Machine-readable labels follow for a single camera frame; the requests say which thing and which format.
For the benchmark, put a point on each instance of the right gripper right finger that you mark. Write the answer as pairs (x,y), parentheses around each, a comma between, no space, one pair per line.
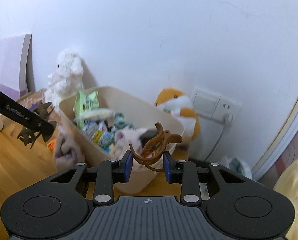
(183,172)

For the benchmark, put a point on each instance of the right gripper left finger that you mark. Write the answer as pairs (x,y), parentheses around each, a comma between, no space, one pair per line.
(109,173)

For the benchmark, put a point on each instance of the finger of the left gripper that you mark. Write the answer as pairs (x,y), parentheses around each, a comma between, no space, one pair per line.
(10,108)

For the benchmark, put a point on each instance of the brown hair claw clip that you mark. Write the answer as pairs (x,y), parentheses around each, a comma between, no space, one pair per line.
(155,147)

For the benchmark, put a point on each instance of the beige purple sock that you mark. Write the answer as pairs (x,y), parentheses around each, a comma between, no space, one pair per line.
(67,151)

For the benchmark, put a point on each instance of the green plaid scrunchie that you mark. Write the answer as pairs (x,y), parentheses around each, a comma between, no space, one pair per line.
(120,122)

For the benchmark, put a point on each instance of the orange cloth scrunchie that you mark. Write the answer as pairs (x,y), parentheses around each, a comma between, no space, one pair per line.
(51,145)

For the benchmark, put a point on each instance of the beige plastic storage bin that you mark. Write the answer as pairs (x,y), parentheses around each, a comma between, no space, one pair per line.
(141,114)

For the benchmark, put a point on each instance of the purple floral table runner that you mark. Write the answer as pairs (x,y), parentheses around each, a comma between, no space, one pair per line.
(35,102)

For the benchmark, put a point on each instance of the lilac box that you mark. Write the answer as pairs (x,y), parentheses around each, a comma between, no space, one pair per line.
(13,62)

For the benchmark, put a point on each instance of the blue white snack packet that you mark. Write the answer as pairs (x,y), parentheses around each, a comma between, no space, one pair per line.
(98,133)

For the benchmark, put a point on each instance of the light blue pillow bundle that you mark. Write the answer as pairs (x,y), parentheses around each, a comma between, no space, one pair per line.
(237,165)

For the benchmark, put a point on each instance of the orange white plush hamster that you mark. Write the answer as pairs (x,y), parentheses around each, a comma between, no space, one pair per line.
(178,104)

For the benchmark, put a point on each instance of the white plush bunny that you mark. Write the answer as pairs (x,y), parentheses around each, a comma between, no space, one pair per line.
(66,79)

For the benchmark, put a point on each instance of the green snack packet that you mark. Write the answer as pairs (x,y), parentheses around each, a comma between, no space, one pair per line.
(84,103)

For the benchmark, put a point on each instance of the white wall switch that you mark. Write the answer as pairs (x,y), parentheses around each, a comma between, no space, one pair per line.
(204,102)

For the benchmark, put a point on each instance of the white wall socket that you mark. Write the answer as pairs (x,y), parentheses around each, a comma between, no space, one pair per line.
(226,111)

